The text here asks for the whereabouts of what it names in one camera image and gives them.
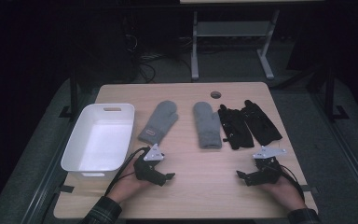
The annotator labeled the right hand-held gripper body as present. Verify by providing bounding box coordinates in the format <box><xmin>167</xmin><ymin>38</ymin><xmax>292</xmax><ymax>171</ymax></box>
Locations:
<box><xmin>251</xmin><ymin>145</ymin><xmax>287</xmax><ymax>187</ymax></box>

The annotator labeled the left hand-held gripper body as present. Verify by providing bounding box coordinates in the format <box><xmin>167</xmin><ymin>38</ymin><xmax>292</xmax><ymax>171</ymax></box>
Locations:
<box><xmin>132</xmin><ymin>143</ymin><xmax>166</xmax><ymax>185</ymax></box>

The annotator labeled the black glove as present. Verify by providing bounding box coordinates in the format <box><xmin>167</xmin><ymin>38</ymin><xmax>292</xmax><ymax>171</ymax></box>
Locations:
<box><xmin>217</xmin><ymin>104</ymin><xmax>255</xmax><ymax>151</ymax></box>
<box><xmin>241</xmin><ymin>99</ymin><xmax>283</xmax><ymax>147</ymax></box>

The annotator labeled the grey mitten with label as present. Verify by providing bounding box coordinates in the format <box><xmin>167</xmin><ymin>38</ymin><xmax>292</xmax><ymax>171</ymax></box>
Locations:
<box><xmin>137</xmin><ymin>100</ymin><xmax>180</xmax><ymax>146</ymax></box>

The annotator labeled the white plastic bin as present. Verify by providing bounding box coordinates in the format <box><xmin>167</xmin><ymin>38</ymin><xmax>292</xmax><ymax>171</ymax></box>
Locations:
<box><xmin>60</xmin><ymin>103</ymin><xmax>136</xmax><ymax>182</ymax></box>

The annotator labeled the plain grey mitten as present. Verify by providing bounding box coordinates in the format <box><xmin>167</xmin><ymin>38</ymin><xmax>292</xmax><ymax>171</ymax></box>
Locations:
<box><xmin>192</xmin><ymin>101</ymin><xmax>223</xmax><ymax>150</ymax></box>

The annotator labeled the person's left hand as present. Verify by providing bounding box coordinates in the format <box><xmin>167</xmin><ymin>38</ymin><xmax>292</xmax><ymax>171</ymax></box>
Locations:
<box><xmin>106</xmin><ymin>158</ymin><xmax>153</xmax><ymax>205</ymax></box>

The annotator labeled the person's right hand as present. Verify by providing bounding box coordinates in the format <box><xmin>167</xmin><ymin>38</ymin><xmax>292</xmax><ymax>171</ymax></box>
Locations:
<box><xmin>256</xmin><ymin>173</ymin><xmax>308</xmax><ymax>212</ymax></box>

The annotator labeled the grey tape strip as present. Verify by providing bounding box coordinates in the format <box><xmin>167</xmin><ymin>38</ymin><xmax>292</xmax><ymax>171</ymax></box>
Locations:
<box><xmin>58</xmin><ymin>184</ymin><xmax>76</xmax><ymax>194</ymax></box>
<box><xmin>301</xmin><ymin>184</ymin><xmax>320</xmax><ymax>194</ymax></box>

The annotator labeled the black upright stand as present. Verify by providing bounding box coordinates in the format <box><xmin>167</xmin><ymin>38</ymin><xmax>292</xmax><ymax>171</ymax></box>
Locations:
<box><xmin>58</xmin><ymin>69</ymin><xmax>82</xmax><ymax>119</ymax></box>
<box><xmin>322</xmin><ymin>63</ymin><xmax>351</xmax><ymax>122</ymax></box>

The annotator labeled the white metal stand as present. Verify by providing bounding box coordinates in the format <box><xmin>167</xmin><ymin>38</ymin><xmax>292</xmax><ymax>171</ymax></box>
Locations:
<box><xmin>190</xmin><ymin>8</ymin><xmax>281</xmax><ymax>82</ymax></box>

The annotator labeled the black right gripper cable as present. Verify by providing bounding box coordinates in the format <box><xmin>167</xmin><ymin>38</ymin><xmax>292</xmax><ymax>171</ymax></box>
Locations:
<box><xmin>278</xmin><ymin>163</ymin><xmax>306</xmax><ymax>202</ymax></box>

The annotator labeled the grey metal frame rail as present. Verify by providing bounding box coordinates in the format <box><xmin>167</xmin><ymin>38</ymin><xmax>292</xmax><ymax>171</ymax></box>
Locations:
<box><xmin>20</xmin><ymin>99</ymin><xmax>90</xmax><ymax>224</ymax></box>
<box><xmin>310</xmin><ymin>91</ymin><xmax>358</xmax><ymax>216</ymax></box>

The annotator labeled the tangle of floor cables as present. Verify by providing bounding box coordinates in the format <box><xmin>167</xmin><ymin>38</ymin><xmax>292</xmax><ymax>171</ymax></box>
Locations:
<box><xmin>131</xmin><ymin>51</ymin><xmax>192</xmax><ymax>84</ymax></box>

